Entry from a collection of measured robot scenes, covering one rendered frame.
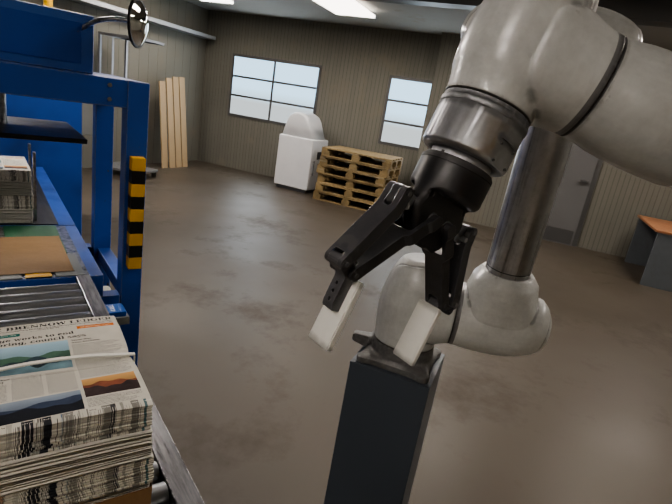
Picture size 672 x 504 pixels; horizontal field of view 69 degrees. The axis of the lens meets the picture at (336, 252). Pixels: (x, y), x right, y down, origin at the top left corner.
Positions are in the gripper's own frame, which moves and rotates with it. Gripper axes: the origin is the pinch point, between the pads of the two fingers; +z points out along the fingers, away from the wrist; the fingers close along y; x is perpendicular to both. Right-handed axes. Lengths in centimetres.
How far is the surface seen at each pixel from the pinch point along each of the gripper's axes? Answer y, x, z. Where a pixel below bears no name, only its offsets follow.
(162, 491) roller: 18, 44, 55
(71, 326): 1, 76, 38
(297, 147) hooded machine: 459, 677, -76
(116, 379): 3, 52, 36
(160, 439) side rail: 23, 59, 54
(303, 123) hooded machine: 449, 677, -116
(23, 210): 20, 238, 56
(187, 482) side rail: 23, 43, 53
